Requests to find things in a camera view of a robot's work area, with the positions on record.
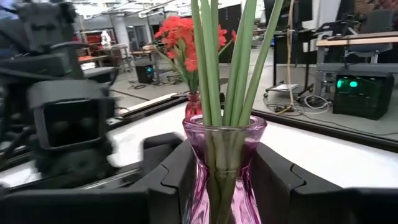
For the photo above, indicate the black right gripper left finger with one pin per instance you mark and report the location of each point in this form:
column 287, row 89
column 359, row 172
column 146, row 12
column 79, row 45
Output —
column 168, row 193

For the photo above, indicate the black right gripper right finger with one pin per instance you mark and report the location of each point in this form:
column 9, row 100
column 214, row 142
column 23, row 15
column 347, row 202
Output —
column 280, row 193

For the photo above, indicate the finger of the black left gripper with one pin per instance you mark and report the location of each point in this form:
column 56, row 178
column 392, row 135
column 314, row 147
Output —
column 161, row 146

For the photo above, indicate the pink ribbed glass vase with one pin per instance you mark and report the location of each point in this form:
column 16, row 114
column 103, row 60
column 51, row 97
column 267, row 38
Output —
column 224, row 193

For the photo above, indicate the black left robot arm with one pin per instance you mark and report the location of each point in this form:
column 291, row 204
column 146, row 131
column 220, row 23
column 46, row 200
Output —
column 46, row 37

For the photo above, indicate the red glass vase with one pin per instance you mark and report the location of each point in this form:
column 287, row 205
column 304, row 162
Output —
column 192, row 107

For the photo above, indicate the small black box blue light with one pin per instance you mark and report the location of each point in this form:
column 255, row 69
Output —
column 144, row 73

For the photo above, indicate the black computer tower green lights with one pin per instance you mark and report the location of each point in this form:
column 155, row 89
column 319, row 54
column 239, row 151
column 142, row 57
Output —
column 362, row 93

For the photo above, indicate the black wheeled stand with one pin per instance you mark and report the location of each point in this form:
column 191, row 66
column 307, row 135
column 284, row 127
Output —
column 306, row 46

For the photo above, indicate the wooden top grey table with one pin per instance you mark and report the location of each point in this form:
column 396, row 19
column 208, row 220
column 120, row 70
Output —
column 357, row 40

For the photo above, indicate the grey office chair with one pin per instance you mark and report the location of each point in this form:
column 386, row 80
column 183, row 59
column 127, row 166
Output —
column 371, row 31

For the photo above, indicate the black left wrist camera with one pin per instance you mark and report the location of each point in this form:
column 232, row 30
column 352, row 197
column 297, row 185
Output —
column 71, row 121

